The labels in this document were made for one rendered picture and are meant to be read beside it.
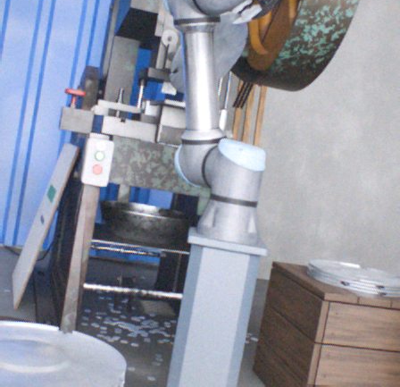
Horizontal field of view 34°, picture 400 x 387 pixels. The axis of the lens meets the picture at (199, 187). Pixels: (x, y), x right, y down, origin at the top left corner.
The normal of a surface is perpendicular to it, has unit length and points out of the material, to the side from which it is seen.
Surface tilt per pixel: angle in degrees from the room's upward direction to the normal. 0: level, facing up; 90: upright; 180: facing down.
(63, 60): 90
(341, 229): 90
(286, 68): 152
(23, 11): 90
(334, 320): 90
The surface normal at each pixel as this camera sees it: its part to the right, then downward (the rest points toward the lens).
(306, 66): -0.01, 0.89
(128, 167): 0.26, 0.10
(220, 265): 0.00, 0.05
